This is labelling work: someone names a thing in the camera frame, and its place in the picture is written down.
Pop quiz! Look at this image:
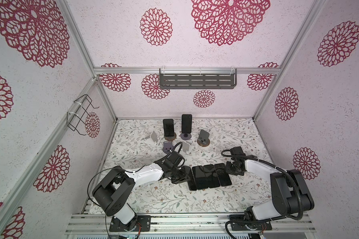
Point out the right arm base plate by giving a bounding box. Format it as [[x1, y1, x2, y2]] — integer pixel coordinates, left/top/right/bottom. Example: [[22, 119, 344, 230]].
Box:
[[229, 215, 273, 231]]

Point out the grey slotted wall shelf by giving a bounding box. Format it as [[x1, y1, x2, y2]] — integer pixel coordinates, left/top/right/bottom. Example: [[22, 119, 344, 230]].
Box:
[[159, 69, 237, 90]]

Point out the black wire wall rack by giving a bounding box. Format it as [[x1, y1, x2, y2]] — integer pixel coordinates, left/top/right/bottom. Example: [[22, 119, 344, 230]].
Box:
[[66, 94, 99, 136]]

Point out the grey round stand back centre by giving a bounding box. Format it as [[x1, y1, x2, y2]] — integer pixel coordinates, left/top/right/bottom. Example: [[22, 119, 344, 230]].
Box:
[[180, 133, 191, 140]]

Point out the grey round stand front left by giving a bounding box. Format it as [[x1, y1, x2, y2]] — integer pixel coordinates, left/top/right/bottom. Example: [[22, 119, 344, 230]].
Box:
[[163, 141, 174, 154]]

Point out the black phone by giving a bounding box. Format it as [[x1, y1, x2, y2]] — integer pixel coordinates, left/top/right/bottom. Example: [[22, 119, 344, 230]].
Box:
[[192, 166, 208, 190], [181, 114, 192, 134], [203, 164, 220, 188], [163, 119, 175, 137], [184, 166, 197, 191], [214, 163, 232, 187]]

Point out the wooden round stand back right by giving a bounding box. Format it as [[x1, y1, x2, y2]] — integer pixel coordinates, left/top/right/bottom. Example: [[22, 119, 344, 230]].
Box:
[[197, 129, 210, 147]]

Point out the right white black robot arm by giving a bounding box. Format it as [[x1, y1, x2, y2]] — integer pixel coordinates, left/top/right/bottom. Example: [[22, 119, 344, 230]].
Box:
[[225, 155, 315, 224]]

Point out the white stand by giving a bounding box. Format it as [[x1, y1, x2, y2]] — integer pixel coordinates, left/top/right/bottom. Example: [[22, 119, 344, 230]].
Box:
[[181, 142, 192, 154], [145, 130, 160, 144]]

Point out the white stand far left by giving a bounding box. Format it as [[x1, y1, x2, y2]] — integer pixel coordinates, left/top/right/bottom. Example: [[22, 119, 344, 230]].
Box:
[[145, 130, 160, 144]]

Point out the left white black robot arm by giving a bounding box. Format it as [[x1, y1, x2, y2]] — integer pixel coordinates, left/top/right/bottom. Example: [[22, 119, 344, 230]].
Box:
[[92, 151, 190, 227]]

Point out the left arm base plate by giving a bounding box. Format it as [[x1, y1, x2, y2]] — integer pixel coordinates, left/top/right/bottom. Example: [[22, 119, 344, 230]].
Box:
[[109, 215, 151, 232]]

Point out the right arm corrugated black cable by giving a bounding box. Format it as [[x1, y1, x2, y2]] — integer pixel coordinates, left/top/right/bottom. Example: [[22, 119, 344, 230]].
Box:
[[220, 149, 304, 239]]

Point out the white stand front right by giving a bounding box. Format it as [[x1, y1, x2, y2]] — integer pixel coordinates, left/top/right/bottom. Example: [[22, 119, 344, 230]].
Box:
[[181, 142, 192, 154]]

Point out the aluminium front rail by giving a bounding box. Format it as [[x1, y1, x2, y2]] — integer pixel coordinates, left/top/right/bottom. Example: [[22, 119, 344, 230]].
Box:
[[63, 213, 316, 236]]

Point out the wooden round stand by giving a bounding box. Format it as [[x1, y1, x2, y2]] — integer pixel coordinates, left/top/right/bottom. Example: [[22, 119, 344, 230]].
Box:
[[164, 133, 177, 141], [197, 129, 210, 147]]

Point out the grey round stand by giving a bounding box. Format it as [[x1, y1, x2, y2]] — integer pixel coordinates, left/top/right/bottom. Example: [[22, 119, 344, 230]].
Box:
[[180, 133, 191, 140], [163, 141, 174, 154]]

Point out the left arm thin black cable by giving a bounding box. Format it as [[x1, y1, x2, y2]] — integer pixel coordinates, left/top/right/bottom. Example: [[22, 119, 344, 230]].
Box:
[[87, 141, 186, 234]]

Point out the wooden round stand back left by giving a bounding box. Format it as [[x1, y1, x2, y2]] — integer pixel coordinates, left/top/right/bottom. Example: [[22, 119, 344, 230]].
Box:
[[164, 133, 177, 141]]

